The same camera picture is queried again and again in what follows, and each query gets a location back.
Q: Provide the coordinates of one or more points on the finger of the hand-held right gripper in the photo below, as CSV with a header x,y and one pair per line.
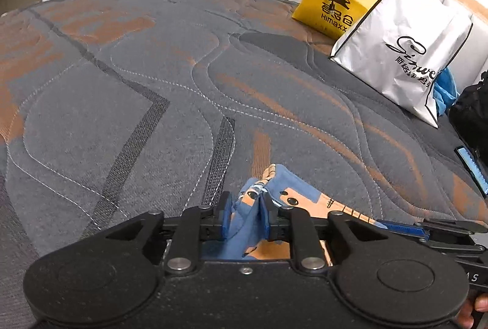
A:
x,y
453,244
408,229

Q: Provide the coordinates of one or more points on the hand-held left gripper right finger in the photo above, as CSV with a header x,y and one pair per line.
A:
x,y
264,218

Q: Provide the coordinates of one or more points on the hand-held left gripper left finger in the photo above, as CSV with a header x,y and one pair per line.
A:
x,y
227,216

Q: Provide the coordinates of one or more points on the blue orange printed pants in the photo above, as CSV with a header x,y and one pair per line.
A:
x,y
301,186

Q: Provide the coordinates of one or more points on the person's right hand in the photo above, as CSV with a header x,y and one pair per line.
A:
x,y
478,304

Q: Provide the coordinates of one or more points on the smartphone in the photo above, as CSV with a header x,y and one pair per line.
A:
x,y
474,169

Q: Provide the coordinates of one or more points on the black bag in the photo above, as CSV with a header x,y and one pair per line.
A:
x,y
471,111

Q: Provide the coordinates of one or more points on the blue cloth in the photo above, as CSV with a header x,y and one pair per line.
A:
x,y
446,92

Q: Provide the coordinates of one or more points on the grey orange quilted mattress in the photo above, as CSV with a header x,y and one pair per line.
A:
x,y
114,85

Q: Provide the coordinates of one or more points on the white shopping bag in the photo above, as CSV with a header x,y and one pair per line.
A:
x,y
404,31

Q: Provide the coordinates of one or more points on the yellow shopping bag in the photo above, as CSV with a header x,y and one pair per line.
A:
x,y
335,5

